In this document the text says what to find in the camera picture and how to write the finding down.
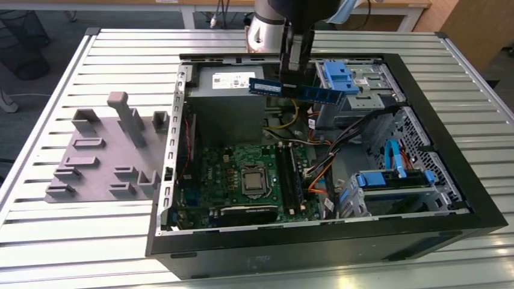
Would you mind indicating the blue RAM stick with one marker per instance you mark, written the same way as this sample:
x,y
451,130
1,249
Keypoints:
x,y
320,94

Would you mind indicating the black RAM slot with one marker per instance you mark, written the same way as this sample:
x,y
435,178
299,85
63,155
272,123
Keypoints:
x,y
284,180

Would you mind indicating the blue drive carrier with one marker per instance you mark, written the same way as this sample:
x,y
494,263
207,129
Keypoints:
x,y
339,72

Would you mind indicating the metal drive cage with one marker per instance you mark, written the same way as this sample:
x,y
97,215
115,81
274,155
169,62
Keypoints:
x,y
400,192
360,103

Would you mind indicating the grey power supply unit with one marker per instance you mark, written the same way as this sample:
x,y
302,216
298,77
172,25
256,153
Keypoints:
x,y
224,114

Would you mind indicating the wooden cabinet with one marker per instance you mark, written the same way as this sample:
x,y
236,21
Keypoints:
x,y
474,30

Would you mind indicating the CPU socket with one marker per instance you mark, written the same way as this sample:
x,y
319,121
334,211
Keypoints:
x,y
253,167

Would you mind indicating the silver CPU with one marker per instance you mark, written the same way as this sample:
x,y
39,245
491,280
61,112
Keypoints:
x,y
253,182

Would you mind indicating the hard disk in blue carrier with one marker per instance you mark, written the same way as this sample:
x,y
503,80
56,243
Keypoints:
x,y
372,180

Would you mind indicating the green motherboard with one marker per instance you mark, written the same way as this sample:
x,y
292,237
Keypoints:
x,y
216,180

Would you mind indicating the grey parts rack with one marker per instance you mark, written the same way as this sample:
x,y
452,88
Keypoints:
x,y
108,144

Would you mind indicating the black graphics card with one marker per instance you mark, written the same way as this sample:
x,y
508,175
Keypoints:
x,y
248,215

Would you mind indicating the black mesh waste bin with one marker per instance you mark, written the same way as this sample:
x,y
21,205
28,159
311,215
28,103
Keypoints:
x,y
24,45

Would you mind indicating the black open PC case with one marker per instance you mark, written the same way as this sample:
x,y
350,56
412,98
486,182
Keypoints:
x,y
280,250

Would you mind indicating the white plastic object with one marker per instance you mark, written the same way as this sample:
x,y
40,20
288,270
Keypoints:
x,y
8,102

